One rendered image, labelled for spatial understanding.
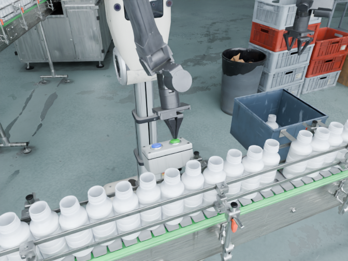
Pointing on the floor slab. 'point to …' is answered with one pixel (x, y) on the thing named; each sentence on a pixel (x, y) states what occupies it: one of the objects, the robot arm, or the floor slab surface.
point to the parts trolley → (341, 18)
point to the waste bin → (240, 75)
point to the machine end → (68, 34)
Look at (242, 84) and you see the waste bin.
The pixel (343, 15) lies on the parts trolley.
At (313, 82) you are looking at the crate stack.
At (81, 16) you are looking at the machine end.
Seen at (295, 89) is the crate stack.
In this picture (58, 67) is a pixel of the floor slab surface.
